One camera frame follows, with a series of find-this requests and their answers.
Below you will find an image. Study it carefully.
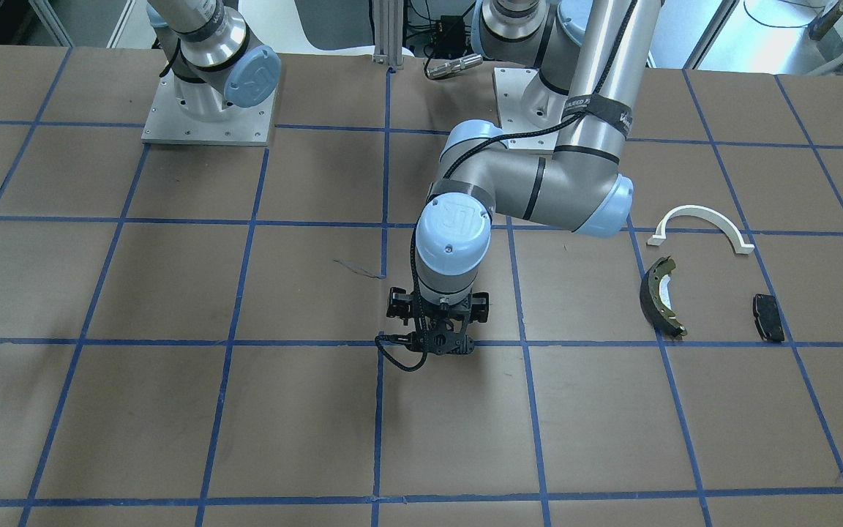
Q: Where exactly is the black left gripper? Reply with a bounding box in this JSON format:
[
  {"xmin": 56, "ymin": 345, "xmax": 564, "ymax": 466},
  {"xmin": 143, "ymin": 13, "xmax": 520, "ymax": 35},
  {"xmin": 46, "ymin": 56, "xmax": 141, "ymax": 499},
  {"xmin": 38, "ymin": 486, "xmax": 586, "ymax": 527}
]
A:
[{"xmin": 385, "ymin": 291, "xmax": 490, "ymax": 356}]

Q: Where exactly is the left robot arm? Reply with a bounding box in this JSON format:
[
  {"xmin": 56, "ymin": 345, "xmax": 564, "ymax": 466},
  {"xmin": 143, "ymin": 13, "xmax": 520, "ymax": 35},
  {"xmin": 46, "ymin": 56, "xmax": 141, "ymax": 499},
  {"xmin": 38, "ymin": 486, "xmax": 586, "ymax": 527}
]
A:
[{"xmin": 375, "ymin": 1, "xmax": 663, "ymax": 358}]

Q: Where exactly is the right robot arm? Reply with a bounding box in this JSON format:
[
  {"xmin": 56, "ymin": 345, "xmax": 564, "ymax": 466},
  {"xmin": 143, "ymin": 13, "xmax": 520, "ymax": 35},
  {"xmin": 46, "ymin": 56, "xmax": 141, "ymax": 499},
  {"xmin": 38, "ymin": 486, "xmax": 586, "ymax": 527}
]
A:
[{"xmin": 146, "ymin": 1, "xmax": 282, "ymax": 109}]

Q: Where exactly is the loose blue thread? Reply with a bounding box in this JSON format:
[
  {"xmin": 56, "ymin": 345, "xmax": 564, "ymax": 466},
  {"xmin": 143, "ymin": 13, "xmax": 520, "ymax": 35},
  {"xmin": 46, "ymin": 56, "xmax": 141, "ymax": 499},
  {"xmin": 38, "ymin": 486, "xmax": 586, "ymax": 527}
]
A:
[{"xmin": 334, "ymin": 259, "xmax": 385, "ymax": 280}]

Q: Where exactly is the green brake shoe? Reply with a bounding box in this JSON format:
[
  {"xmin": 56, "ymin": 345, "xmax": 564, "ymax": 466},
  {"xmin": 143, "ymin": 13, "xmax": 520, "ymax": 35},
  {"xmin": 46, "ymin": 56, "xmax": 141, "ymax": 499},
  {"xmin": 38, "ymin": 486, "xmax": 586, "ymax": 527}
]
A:
[{"xmin": 639, "ymin": 256, "xmax": 688, "ymax": 338}]

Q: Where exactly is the silver cylindrical tool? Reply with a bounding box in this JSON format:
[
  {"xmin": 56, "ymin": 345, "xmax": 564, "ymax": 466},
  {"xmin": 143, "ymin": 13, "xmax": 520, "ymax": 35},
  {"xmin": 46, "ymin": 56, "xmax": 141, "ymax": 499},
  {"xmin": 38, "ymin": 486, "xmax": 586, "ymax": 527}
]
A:
[{"xmin": 424, "ymin": 53, "xmax": 483, "ymax": 81}]

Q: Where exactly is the white curved plastic part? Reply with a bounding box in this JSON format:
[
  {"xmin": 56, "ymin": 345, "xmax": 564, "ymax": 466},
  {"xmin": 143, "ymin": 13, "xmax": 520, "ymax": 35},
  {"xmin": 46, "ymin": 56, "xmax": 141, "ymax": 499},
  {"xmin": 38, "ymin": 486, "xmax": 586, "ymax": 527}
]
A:
[{"xmin": 646, "ymin": 204, "xmax": 755, "ymax": 255}]

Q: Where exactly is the black brake pad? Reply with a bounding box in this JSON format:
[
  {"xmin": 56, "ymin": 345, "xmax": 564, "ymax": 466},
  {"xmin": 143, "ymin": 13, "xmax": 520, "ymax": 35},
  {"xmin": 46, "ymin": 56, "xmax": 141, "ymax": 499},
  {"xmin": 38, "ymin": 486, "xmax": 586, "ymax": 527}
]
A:
[{"xmin": 752, "ymin": 294, "xmax": 786, "ymax": 343}]

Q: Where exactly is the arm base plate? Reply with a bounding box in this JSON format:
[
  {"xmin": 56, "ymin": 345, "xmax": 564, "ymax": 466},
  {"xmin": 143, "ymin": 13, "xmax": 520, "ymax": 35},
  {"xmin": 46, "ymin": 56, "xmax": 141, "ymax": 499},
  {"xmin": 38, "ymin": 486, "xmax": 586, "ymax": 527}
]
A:
[
  {"xmin": 494, "ymin": 67, "xmax": 566, "ymax": 134},
  {"xmin": 141, "ymin": 71, "xmax": 277, "ymax": 147}
]

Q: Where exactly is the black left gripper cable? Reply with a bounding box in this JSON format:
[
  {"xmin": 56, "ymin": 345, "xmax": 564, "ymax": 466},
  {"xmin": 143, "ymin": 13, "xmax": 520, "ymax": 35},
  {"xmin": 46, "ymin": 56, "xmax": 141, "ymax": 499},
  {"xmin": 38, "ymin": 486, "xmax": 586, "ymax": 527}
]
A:
[{"xmin": 375, "ymin": 0, "xmax": 645, "ymax": 373}]

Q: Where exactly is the aluminium frame post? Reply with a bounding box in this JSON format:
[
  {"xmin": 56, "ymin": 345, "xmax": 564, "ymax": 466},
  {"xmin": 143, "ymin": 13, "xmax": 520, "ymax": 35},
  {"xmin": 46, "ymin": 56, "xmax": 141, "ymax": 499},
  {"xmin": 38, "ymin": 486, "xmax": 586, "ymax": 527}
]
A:
[{"xmin": 370, "ymin": 1, "xmax": 405, "ymax": 72}]

